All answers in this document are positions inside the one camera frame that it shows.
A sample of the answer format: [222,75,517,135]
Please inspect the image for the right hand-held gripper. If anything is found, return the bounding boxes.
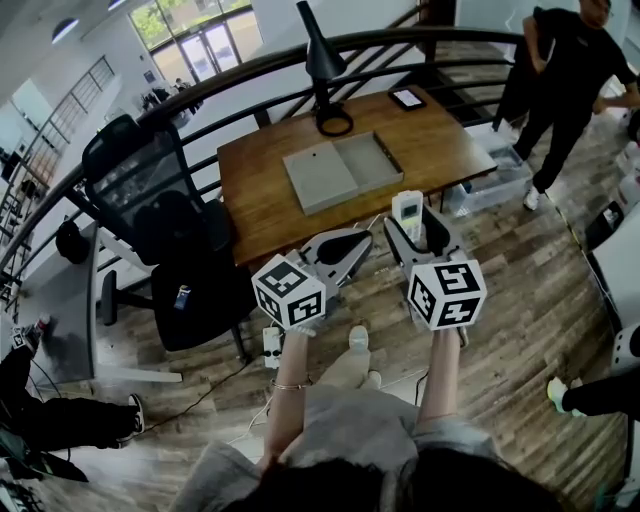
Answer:
[383,204,487,331]

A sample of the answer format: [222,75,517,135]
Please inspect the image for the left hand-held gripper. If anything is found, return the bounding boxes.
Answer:
[251,228,374,331]

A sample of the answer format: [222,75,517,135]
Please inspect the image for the white remote-like device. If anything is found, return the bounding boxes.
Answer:
[391,190,425,241]

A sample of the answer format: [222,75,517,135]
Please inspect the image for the grey box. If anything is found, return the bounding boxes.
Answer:
[282,130,405,217]

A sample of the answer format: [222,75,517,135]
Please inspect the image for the person's right forearm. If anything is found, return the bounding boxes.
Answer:
[416,327,465,426]

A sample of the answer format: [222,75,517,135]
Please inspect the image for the person's left forearm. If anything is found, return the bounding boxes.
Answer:
[258,327,315,474]

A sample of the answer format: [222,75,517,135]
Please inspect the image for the clear plastic bin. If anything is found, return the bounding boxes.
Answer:
[444,144,534,217]

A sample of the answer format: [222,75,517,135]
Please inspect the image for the person's leg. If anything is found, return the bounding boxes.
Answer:
[319,344,382,392]

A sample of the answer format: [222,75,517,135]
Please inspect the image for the white power strip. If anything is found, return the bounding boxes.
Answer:
[262,327,285,370]

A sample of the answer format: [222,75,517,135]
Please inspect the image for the person's grey shirt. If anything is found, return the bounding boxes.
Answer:
[169,384,501,512]

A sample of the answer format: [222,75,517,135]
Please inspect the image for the black office chair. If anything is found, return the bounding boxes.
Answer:
[81,113,262,362]

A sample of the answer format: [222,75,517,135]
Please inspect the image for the black desk lamp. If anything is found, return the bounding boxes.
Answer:
[295,0,355,138]

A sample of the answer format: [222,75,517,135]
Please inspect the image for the white machine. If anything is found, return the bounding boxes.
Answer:
[584,199,640,371]

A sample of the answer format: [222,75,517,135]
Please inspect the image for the wooden desk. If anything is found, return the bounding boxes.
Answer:
[0,27,531,301]

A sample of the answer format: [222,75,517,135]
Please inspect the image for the glass entrance doors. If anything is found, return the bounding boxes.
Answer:
[128,0,265,84]

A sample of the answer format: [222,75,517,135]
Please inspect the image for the black cap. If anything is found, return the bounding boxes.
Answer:
[54,219,92,265]

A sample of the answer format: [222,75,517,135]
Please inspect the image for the grey side desk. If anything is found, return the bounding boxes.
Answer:
[14,219,184,389]

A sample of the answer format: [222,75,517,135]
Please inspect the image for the black picture frame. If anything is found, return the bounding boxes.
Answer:
[387,85,428,112]

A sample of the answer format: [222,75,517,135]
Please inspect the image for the black floor cable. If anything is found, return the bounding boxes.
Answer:
[144,358,262,432]

